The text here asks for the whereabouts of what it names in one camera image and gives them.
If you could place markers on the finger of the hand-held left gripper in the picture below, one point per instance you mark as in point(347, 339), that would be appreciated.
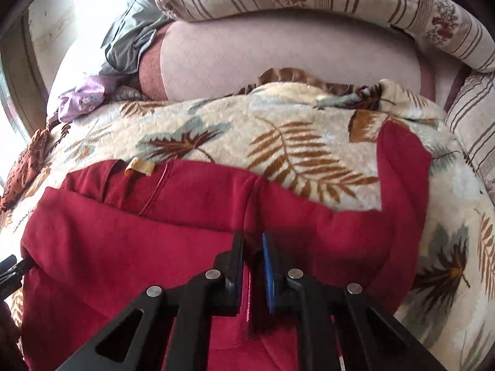
point(15, 268)

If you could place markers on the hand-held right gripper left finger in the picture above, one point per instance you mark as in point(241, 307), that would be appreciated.
point(236, 262)

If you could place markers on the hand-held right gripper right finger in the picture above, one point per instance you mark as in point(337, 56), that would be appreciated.
point(269, 274)

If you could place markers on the red fleece garment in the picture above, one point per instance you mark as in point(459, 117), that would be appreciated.
point(116, 239)

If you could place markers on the orange floral cloth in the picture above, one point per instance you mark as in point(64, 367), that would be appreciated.
point(23, 170)

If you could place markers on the leaf print plush blanket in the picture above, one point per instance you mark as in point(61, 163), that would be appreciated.
point(309, 143)

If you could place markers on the purple floral cloth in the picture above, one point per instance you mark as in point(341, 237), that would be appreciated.
point(83, 98)

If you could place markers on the wooden framed glass window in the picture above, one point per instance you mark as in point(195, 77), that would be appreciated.
point(19, 85)

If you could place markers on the white pillow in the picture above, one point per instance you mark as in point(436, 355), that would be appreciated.
point(71, 73)

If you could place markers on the pink quilted pad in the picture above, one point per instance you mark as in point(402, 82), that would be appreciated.
point(270, 54)

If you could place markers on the grey cloth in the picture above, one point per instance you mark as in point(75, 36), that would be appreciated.
point(131, 34)

